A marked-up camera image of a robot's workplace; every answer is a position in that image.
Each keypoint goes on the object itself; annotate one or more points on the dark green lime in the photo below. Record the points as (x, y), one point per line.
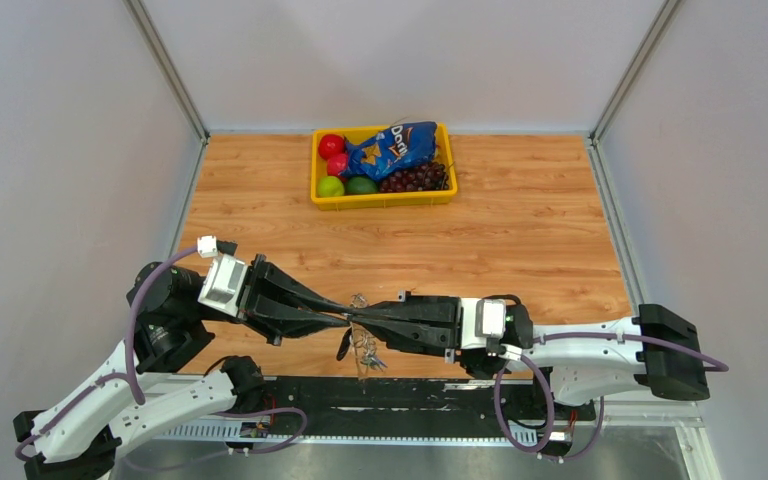
(361, 185)

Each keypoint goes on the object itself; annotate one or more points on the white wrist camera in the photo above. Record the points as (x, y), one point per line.
(224, 282)
(487, 330)

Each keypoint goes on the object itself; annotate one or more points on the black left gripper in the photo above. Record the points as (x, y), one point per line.
(279, 317)

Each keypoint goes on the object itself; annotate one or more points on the blue Doritos chip bag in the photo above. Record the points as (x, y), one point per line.
(395, 148)

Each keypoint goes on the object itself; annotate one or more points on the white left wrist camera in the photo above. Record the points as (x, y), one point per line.
(224, 282)

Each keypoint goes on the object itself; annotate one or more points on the light green apple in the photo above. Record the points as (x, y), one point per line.
(330, 187)

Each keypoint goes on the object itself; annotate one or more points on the black tag key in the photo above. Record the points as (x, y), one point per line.
(344, 346)

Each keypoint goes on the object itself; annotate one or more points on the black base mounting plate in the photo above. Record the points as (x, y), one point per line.
(378, 406)

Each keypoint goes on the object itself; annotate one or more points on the purple grape bunch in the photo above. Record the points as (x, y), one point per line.
(430, 176)

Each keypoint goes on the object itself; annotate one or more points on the pink red apple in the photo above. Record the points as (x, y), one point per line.
(337, 165)

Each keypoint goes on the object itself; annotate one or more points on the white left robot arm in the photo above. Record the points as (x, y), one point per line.
(109, 415)

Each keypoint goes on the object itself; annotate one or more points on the slotted aluminium cable duct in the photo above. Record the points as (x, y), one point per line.
(226, 430)

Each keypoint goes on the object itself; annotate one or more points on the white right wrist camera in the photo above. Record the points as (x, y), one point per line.
(487, 330)

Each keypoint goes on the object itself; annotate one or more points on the silver metal key holder plate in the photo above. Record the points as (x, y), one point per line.
(364, 348)

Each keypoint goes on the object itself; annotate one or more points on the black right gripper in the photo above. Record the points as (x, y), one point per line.
(415, 337)

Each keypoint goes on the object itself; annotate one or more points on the yellow plastic bin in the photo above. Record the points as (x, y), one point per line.
(356, 135)

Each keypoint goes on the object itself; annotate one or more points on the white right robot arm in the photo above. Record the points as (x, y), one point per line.
(654, 349)

